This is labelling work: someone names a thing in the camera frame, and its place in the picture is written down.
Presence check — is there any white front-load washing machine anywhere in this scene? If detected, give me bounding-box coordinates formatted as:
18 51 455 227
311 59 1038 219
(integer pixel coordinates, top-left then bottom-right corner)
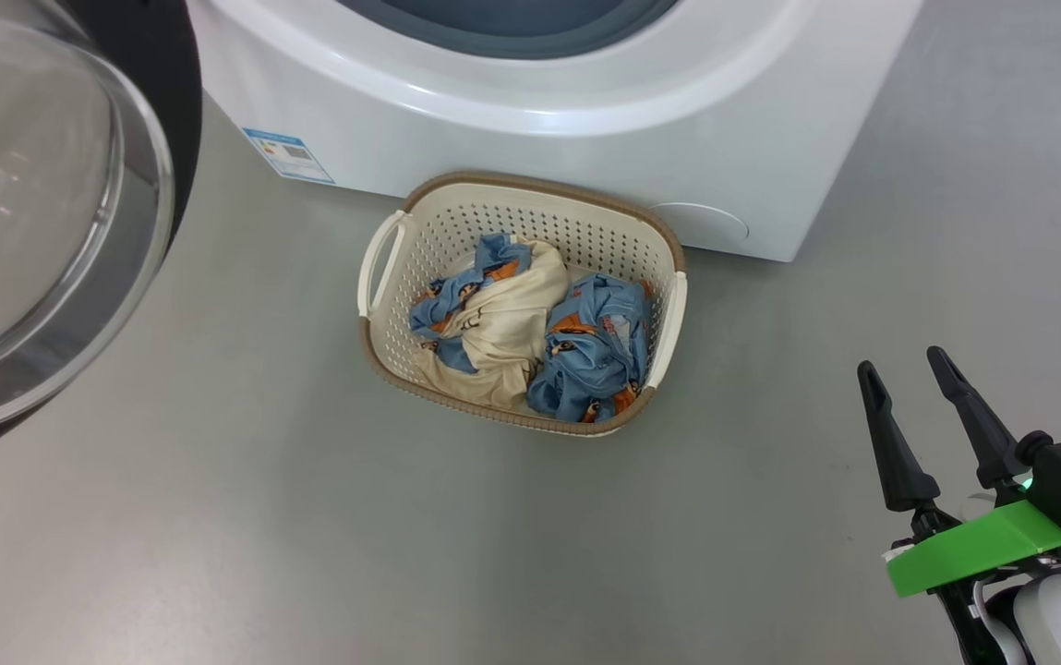
184 0 928 264

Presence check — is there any cream perforated laundry basket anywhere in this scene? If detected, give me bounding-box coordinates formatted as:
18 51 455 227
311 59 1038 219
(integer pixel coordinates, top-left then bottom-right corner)
356 171 688 437

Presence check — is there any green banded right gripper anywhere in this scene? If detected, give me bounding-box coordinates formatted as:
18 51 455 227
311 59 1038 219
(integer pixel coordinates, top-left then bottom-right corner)
858 346 1061 599

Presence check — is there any blue patterned garment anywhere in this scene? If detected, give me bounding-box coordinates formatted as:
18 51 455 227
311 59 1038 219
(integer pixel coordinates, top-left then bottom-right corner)
526 273 653 424

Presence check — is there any blue energy label sticker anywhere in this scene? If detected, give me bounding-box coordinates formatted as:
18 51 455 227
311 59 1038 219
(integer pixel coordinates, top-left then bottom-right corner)
242 127 337 186

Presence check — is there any round drain filter cover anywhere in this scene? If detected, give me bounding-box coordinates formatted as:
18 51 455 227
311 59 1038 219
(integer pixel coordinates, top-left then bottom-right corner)
650 201 751 251

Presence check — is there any dark round glass washer door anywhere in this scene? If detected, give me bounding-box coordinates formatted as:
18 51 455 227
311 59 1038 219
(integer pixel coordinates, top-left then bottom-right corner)
0 0 203 472

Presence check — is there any cream garment with blue part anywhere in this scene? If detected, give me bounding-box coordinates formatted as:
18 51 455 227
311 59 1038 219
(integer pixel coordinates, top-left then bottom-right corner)
410 233 573 413

